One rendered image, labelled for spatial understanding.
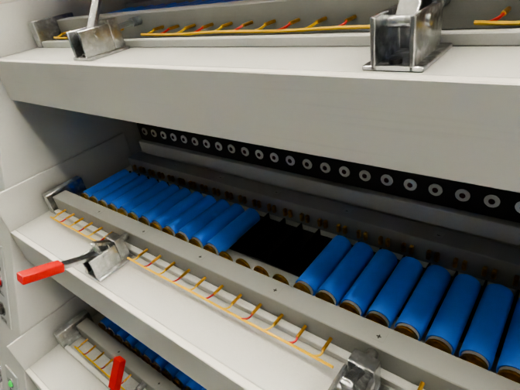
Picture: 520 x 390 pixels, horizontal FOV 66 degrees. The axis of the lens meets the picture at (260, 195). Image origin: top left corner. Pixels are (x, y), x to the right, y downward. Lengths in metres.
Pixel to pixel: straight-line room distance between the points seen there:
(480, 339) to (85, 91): 0.35
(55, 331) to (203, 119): 0.45
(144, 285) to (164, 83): 0.19
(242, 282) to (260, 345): 0.05
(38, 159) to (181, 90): 0.33
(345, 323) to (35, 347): 0.47
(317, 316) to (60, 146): 0.41
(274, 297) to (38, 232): 0.33
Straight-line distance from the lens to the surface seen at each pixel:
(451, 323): 0.30
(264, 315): 0.32
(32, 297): 0.62
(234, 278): 0.33
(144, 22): 0.41
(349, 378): 0.25
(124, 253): 0.43
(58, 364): 0.65
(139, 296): 0.38
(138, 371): 0.55
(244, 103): 0.24
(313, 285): 0.32
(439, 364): 0.27
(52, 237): 0.52
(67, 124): 0.58
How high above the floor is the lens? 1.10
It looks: 15 degrees down
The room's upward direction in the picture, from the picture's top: 4 degrees clockwise
